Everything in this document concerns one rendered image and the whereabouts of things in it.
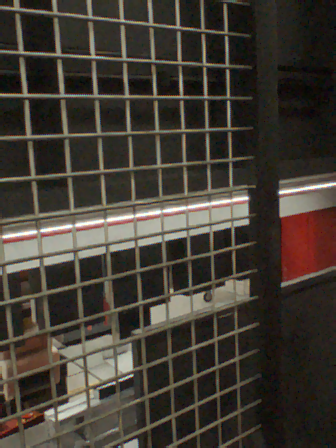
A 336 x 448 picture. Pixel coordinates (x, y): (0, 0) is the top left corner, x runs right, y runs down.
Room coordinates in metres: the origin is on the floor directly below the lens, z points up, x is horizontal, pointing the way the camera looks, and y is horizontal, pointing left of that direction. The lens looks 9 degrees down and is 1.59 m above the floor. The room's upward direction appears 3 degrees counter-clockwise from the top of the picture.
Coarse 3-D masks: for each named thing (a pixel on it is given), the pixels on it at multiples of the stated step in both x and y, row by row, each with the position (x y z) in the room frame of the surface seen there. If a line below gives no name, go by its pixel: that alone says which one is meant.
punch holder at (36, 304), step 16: (96, 256) 1.16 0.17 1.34; (32, 272) 1.12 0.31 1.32; (48, 272) 1.09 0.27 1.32; (64, 272) 1.11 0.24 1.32; (80, 272) 1.14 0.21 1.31; (96, 272) 1.16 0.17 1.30; (32, 288) 1.13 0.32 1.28; (48, 288) 1.09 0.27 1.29; (96, 288) 1.16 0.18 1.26; (32, 304) 1.14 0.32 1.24; (48, 304) 1.08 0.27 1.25; (64, 304) 1.11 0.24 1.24; (96, 304) 1.16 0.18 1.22; (64, 320) 1.11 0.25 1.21; (96, 320) 1.15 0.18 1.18
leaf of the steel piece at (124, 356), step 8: (128, 344) 1.39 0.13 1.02; (104, 352) 1.35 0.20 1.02; (112, 352) 1.36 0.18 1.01; (120, 352) 1.38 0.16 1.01; (128, 352) 1.38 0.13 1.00; (112, 360) 1.34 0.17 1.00; (120, 360) 1.33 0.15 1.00; (128, 360) 1.33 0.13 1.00; (120, 368) 1.28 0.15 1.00; (128, 368) 1.28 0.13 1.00
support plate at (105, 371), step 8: (104, 336) 1.52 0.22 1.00; (80, 344) 1.47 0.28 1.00; (88, 344) 1.46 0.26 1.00; (96, 344) 1.46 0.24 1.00; (104, 344) 1.46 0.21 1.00; (64, 352) 1.41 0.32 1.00; (72, 352) 1.41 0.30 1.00; (80, 352) 1.41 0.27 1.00; (80, 360) 1.35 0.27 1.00; (88, 360) 1.35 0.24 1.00; (96, 360) 1.35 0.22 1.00; (104, 360) 1.34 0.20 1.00; (96, 368) 1.29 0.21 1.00; (104, 368) 1.29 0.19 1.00; (112, 368) 1.29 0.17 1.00; (96, 376) 1.25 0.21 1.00; (104, 376) 1.24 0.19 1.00; (112, 376) 1.24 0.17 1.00
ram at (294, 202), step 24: (288, 192) 1.59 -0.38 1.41; (312, 192) 1.66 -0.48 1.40; (144, 216) 1.25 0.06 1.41; (168, 216) 1.30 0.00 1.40; (192, 216) 1.34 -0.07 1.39; (216, 216) 1.40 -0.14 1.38; (240, 216) 1.45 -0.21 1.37; (24, 240) 1.06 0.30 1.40; (48, 240) 1.09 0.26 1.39; (96, 240) 1.17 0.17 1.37; (144, 240) 1.25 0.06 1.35; (24, 264) 1.06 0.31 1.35; (48, 264) 1.09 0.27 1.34
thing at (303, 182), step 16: (304, 176) 1.34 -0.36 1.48; (320, 176) 1.35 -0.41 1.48; (192, 192) 1.10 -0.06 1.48; (240, 192) 1.17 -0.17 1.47; (80, 208) 0.93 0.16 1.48; (128, 208) 0.98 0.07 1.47; (144, 208) 1.01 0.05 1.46; (176, 208) 1.05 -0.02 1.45; (16, 224) 0.84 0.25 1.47; (32, 224) 0.86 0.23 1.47; (48, 224) 0.88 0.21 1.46; (64, 224) 0.90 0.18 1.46
